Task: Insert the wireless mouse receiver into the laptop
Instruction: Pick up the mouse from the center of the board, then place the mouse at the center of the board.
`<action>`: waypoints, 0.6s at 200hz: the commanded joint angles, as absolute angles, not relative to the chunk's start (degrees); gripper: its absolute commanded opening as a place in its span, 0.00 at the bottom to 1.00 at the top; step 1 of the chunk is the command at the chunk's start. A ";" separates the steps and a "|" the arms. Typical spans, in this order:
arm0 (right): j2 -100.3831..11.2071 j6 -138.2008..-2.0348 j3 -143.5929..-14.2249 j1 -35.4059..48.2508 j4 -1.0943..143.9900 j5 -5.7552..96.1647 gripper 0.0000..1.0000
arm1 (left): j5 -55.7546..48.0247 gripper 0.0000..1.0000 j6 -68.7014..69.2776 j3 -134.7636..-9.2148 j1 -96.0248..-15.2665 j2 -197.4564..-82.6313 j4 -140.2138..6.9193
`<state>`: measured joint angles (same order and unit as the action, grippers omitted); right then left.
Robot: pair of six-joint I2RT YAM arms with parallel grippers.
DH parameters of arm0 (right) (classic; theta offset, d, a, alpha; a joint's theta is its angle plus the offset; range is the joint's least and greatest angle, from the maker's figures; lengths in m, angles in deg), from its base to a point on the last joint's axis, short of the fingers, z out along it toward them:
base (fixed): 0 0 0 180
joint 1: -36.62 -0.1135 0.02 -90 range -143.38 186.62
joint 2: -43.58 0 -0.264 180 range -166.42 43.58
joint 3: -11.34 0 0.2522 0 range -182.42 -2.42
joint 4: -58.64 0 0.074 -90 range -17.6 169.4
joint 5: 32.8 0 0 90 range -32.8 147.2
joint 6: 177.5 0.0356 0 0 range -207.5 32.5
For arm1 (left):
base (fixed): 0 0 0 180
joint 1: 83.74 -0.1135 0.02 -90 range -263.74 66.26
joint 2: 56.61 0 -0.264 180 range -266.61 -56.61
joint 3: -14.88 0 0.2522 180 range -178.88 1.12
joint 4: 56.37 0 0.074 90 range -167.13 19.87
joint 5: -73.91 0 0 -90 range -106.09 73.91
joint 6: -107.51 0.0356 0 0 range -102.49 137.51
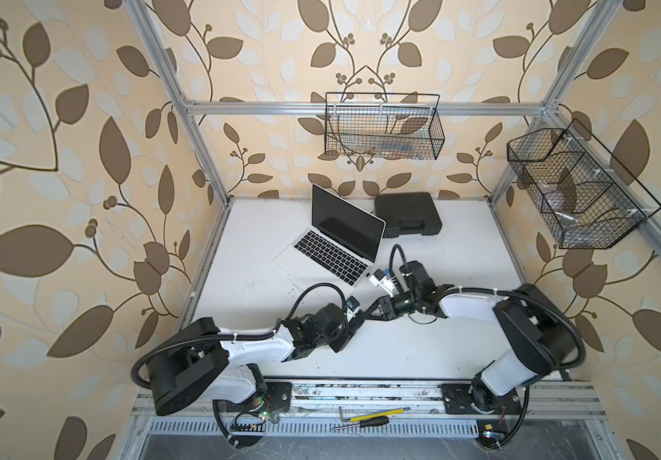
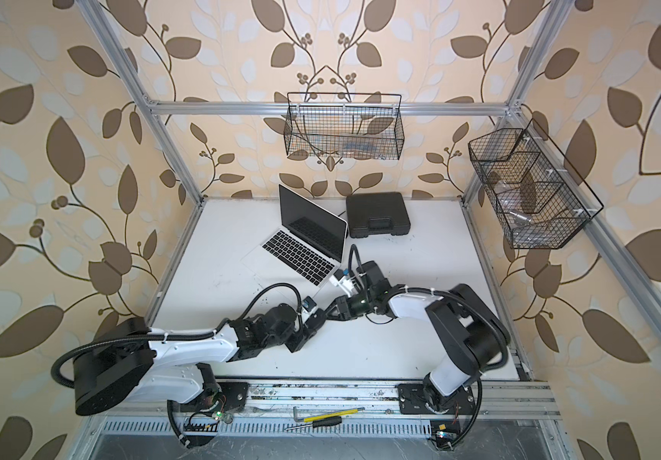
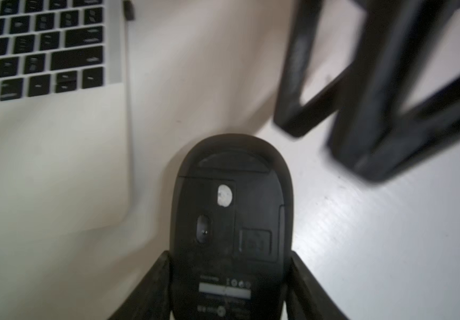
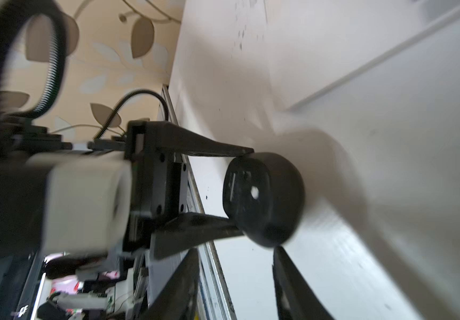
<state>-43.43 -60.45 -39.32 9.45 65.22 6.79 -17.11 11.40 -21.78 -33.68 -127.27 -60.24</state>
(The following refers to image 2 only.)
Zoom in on black plastic tool case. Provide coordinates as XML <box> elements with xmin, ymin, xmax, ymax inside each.
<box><xmin>346</xmin><ymin>192</ymin><xmax>411</xmax><ymax>239</ymax></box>

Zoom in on silver hex key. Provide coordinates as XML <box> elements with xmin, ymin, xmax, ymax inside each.
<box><xmin>292</xmin><ymin>406</ymin><xmax>307</xmax><ymax>424</ymax></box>

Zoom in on black wire basket back wall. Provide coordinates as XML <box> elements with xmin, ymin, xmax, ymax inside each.
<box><xmin>283</xmin><ymin>91</ymin><xmax>405</xmax><ymax>160</ymax></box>

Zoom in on black wire basket right wall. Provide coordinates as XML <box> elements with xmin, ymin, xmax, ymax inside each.
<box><xmin>468</xmin><ymin>120</ymin><xmax>604</xmax><ymax>249</ymax></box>

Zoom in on aluminium frame post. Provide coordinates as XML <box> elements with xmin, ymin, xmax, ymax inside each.
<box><xmin>459</xmin><ymin>0</ymin><xmax>573</xmax><ymax>208</ymax></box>

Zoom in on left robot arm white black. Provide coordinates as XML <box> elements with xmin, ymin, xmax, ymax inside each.
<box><xmin>51</xmin><ymin>297</ymin><xmax>332</xmax><ymax>449</ymax></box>

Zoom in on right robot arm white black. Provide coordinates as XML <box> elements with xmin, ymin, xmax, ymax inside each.
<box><xmin>325</xmin><ymin>245</ymin><xmax>511</xmax><ymax>415</ymax></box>

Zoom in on black wire basket wall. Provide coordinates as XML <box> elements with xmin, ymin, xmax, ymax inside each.
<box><xmin>283</xmin><ymin>91</ymin><xmax>405</xmax><ymax>160</ymax></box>
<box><xmin>468</xmin><ymin>120</ymin><xmax>604</xmax><ymax>249</ymax></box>

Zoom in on silver laptop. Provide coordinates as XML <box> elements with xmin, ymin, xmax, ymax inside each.
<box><xmin>242</xmin><ymin>185</ymin><xmax>348</xmax><ymax>297</ymax></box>

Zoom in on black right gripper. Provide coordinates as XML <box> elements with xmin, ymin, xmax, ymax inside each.
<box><xmin>321</xmin><ymin>291</ymin><xmax>376</xmax><ymax>322</ymax></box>

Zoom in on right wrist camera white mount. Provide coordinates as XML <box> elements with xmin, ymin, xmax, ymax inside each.
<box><xmin>330</xmin><ymin>268</ymin><xmax>358</xmax><ymax>296</ymax></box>

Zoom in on yellow black screwdriver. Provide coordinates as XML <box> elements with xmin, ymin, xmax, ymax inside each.
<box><xmin>284</xmin><ymin>407</ymin><xmax>365</xmax><ymax>431</ymax></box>

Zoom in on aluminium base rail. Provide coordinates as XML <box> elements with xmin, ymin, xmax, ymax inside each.
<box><xmin>105</xmin><ymin>378</ymin><xmax>562</xmax><ymax>421</ymax></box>

